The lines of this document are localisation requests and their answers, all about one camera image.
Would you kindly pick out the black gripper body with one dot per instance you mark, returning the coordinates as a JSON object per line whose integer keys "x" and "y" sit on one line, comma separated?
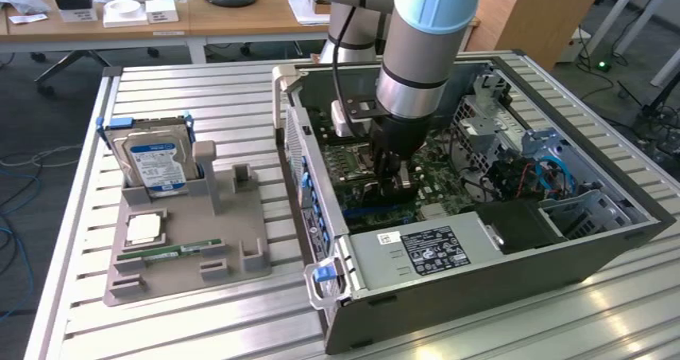
{"x": 399, "y": 133}

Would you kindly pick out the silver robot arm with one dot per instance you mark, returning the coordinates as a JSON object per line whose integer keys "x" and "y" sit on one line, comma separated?
{"x": 420, "y": 45}

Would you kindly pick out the CPU socket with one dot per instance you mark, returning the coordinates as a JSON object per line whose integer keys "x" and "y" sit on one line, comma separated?
{"x": 362, "y": 157}

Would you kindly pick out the green motherboard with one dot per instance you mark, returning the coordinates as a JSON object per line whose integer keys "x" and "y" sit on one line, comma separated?
{"x": 440, "y": 177}

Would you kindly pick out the perforated metal drive cage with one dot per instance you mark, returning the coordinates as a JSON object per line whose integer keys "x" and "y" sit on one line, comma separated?
{"x": 478, "y": 137}

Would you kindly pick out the small silver heatsink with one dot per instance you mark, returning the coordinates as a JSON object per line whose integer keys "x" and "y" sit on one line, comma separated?
{"x": 432, "y": 212}

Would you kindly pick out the blue slot clip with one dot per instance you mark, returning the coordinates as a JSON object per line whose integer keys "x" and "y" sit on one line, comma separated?
{"x": 314, "y": 198}
{"x": 304, "y": 181}

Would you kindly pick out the blue expansion slot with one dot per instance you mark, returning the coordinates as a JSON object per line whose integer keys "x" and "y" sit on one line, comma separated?
{"x": 356, "y": 212}

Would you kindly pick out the black power connector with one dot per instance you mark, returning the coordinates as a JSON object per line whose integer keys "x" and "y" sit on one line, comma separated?
{"x": 502, "y": 177}

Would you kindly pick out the black fan shroud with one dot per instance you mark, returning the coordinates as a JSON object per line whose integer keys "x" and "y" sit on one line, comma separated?
{"x": 518, "y": 224}

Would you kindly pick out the grey power supply unit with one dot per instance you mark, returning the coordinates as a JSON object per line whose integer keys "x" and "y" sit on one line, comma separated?
{"x": 383, "y": 264}

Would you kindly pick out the white paper stack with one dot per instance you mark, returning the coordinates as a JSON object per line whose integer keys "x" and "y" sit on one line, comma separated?
{"x": 308, "y": 13}

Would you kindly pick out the blue case latch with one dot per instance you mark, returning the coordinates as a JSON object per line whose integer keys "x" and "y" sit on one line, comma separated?
{"x": 323, "y": 275}

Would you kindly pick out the wooden cabinet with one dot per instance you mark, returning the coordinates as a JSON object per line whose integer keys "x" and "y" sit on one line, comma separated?
{"x": 547, "y": 13}

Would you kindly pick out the wooden desk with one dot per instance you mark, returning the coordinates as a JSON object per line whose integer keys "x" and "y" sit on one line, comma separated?
{"x": 239, "y": 19}

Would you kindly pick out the metal disk bay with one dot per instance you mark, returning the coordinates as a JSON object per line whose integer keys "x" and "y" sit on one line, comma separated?
{"x": 595, "y": 212}

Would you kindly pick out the device with green light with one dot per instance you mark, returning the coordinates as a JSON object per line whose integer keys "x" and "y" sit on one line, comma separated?
{"x": 603, "y": 65}

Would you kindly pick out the open grey PC case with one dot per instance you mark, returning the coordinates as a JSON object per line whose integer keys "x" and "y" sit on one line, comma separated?
{"x": 478, "y": 296}

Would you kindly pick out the hard disk with blue label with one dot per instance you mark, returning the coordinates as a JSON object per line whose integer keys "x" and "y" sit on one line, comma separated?
{"x": 156, "y": 169}

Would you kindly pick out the hard disk with blue rails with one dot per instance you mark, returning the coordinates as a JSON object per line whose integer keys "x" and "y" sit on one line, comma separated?
{"x": 148, "y": 131}

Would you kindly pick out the black stand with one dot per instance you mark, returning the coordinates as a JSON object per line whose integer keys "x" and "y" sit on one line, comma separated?
{"x": 659, "y": 101}

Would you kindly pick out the green RAM stick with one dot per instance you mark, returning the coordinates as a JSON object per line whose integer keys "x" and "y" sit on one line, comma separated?
{"x": 170, "y": 250}

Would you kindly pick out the silver CPU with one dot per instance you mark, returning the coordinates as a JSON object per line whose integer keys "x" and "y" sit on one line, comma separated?
{"x": 144, "y": 229}

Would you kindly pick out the grey parts rack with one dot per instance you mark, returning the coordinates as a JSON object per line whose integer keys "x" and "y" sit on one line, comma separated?
{"x": 180, "y": 272}

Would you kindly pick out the small white box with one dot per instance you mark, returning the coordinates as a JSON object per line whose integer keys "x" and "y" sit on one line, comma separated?
{"x": 160, "y": 11}

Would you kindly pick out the white tape roll box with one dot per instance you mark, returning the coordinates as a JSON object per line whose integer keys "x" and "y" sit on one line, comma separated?
{"x": 124, "y": 13}

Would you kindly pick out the black office chair base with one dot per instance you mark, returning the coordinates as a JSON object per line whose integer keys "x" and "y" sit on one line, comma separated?
{"x": 70, "y": 63}

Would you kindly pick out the white box with black top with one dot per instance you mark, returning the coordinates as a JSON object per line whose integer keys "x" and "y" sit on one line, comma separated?
{"x": 75, "y": 9}

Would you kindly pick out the white card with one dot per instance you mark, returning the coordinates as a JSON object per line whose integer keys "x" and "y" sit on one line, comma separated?
{"x": 27, "y": 18}

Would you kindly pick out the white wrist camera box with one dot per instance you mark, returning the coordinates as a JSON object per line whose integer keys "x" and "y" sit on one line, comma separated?
{"x": 343, "y": 119}

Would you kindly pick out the white desk frame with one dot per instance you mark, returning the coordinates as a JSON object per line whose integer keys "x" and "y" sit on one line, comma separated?
{"x": 632, "y": 9}

